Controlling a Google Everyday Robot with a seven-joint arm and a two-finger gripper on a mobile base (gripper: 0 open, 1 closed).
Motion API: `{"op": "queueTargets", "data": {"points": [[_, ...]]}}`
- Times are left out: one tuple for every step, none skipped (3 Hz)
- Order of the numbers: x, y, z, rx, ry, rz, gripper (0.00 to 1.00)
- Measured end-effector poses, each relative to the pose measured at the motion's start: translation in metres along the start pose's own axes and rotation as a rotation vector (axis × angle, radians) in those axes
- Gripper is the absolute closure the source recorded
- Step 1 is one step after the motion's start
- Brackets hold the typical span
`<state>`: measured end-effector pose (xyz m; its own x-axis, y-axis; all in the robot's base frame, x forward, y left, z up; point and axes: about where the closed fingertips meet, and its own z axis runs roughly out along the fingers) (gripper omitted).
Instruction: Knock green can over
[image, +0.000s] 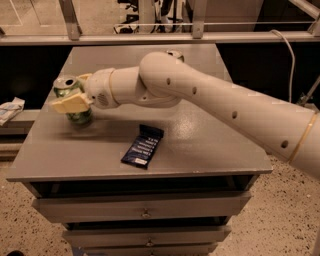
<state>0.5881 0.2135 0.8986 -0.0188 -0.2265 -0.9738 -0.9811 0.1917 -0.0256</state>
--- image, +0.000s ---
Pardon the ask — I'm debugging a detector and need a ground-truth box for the grey drawer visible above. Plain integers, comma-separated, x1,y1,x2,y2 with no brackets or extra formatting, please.
63,226,231,248
32,191,251,223
84,243,217,256

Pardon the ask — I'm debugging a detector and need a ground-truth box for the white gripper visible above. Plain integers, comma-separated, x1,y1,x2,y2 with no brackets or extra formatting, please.
49,68,119,114

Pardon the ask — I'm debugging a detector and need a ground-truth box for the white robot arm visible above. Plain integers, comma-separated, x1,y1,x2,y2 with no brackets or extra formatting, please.
50,52,320,179

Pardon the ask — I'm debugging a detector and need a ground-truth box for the top grey drawer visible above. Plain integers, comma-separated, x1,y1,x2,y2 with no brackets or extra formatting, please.
32,191,251,223

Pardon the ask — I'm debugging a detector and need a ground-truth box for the metal railing frame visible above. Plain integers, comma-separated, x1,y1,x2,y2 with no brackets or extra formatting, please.
0,0,320,46

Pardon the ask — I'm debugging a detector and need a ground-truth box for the white green soda can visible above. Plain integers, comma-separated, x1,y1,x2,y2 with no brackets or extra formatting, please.
166,50,184,62

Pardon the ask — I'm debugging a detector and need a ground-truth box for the white cable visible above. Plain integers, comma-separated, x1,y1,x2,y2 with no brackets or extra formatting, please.
269,29,297,104

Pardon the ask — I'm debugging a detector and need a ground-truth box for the middle grey drawer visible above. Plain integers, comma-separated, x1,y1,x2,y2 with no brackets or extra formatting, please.
63,226,231,248

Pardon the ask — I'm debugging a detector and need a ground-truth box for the dark blue snack wrapper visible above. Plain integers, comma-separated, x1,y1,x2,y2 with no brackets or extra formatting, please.
121,124,164,169

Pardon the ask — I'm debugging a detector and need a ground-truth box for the white folded cloth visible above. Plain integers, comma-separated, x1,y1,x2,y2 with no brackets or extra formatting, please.
0,97,25,126

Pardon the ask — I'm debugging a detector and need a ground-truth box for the bottom grey drawer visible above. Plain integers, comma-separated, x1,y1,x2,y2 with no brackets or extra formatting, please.
84,243,217,256

